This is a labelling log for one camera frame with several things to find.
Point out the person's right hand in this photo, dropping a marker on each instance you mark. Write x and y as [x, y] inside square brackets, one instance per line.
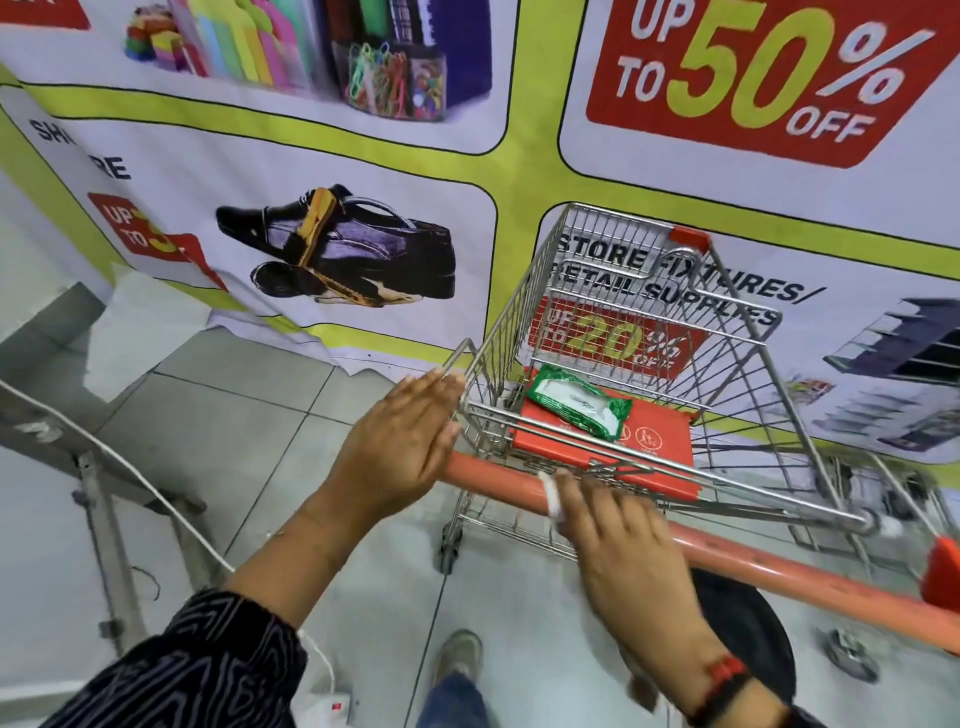
[630, 570]

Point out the person's left hand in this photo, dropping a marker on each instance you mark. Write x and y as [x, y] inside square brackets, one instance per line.
[397, 442]

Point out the white wipe cloth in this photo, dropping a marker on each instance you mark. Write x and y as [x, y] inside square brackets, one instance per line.
[553, 502]

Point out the black trash bin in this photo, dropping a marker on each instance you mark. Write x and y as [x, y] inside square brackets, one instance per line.
[750, 630]

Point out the green wet wipe packet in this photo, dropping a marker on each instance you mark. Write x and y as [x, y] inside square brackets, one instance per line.
[577, 401]

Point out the person's right forearm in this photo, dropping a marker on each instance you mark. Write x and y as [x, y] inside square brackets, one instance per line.
[757, 712]

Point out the red cart seat panel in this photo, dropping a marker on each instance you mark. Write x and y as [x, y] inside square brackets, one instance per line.
[660, 450]

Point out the person's grey shoe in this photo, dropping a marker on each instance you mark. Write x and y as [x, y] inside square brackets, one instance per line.
[459, 656]

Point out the person's blue jeans leg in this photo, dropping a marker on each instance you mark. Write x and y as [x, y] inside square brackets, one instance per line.
[450, 705]

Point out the black red wristband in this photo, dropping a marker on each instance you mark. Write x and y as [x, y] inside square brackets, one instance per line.
[724, 679]

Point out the white power adapter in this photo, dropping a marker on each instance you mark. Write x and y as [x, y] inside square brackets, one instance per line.
[322, 709]

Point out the printed wall banner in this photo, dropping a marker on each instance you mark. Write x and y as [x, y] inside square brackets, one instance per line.
[525, 172]

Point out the grey metal frame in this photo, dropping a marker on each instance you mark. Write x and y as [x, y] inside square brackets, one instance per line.
[109, 540]

